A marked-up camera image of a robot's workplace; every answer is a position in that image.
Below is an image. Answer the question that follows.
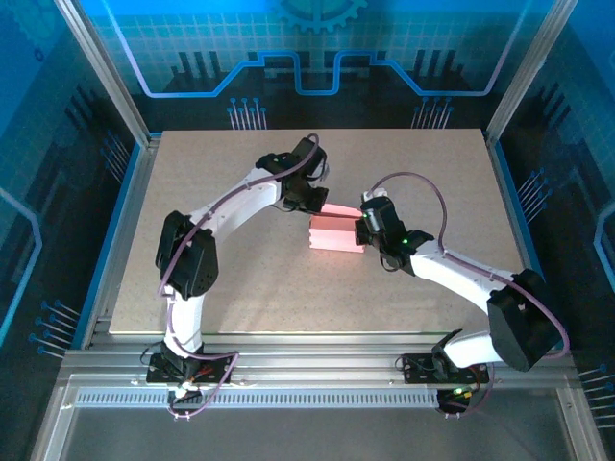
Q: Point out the pink paper box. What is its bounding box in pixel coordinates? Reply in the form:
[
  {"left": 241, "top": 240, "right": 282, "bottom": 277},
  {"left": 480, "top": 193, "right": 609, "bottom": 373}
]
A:
[{"left": 308, "top": 202, "right": 366, "bottom": 255}]

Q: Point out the blue table edge strip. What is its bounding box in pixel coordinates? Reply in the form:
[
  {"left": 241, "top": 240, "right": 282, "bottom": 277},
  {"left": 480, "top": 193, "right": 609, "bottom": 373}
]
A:
[
  {"left": 489, "top": 138, "right": 568, "bottom": 351},
  {"left": 70, "top": 141, "right": 145, "bottom": 350}
]

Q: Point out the black round connector with LEDs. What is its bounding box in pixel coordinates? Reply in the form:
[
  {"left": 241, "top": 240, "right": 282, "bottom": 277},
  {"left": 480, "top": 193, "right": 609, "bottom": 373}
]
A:
[{"left": 433, "top": 387, "right": 477, "bottom": 420}]

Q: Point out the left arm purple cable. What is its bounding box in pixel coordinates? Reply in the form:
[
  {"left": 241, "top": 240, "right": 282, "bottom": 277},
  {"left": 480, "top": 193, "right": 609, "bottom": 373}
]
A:
[{"left": 137, "top": 133, "right": 322, "bottom": 422}]

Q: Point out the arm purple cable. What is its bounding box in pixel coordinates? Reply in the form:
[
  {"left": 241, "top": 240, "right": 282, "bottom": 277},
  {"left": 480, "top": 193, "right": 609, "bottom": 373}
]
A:
[
  {"left": 137, "top": 133, "right": 322, "bottom": 422},
  {"left": 370, "top": 171, "right": 572, "bottom": 420}
]

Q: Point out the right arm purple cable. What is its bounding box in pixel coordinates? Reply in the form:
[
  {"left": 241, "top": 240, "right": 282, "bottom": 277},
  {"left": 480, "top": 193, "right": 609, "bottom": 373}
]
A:
[{"left": 370, "top": 171, "right": 572, "bottom": 420}]

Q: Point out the long aluminium frame rail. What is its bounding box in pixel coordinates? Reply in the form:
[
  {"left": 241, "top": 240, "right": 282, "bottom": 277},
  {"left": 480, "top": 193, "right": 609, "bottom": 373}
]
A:
[{"left": 60, "top": 330, "right": 580, "bottom": 391}]

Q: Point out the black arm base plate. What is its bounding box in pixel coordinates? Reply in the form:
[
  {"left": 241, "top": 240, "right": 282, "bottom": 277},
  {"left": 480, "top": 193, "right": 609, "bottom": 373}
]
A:
[
  {"left": 145, "top": 352, "right": 235, "bottom": 385},
  {"left": 400, "top": 352, "right": 491, "bottom": 385}
]

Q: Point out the grey slotted cable duct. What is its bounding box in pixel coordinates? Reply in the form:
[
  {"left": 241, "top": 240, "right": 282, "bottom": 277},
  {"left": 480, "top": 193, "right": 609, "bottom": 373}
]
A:
[{"left": 75, "top": 391, "right": 442, "bottom": 410}]

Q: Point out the short aluminium side rail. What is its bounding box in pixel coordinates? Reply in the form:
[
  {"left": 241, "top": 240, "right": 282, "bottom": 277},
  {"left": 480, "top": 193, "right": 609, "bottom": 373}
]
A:
[{"left": 80, "top": 133, "right": 162, "bottom": 350}]

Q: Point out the aluminium corner post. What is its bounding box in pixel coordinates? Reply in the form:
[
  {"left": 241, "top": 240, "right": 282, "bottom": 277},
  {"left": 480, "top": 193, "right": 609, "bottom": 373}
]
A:
[
  {"left": 483, "top": 0, "right": 580, "bottom": 145},
  {"left": 53, "top": 0, "right": 162, "bottom": 148}
]

